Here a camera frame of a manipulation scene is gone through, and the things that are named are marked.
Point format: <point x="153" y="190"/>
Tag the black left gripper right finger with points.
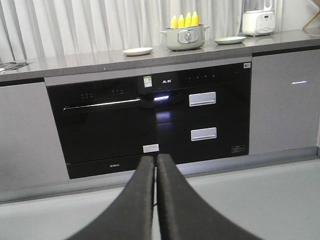
<point x="184" y="215"/>

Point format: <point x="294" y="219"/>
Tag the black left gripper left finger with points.
<point x="130" y="215"/>

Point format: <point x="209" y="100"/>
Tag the pale yellow corn cob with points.
<point x="174" y="23"/>

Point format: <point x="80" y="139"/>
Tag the bright yellow corn cob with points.
<point x="181" y="21"/>

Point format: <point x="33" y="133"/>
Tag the orange yellow corn cob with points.
<point x="194" y="19"/>

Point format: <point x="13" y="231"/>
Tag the yellow corn cob white tip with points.
<point x="187" y="20"/>

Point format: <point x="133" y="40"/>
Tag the black built-in dishwasher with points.
<point x="105" y="126"/>

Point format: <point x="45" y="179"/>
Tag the black drawer disinfection cabinet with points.
<point x="203" y="113"/>

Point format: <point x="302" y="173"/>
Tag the grey left cabinet door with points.
<point x="30" y="149"/>

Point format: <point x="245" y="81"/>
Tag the grey cabinet door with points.
<point x="285" y="101"/>
<point x="30" y="149"/>

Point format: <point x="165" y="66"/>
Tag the grey right cabinet door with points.
<point x="285" y="101"/>

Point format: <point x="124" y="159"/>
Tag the beige round plate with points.
<point x="140" y="51"/>

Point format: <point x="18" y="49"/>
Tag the green electric cooking pot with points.
<point x="185" y="38"/>

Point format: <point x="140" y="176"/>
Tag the green round plate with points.
<point x="230" y="40"/>

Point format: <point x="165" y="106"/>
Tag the steel sink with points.
<point x="11" y="66"/>

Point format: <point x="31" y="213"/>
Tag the white soy milk blender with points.
<point x="258" y="17"/>

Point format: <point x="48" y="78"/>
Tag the white pleated curtain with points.
<point x="33" y="29"/>

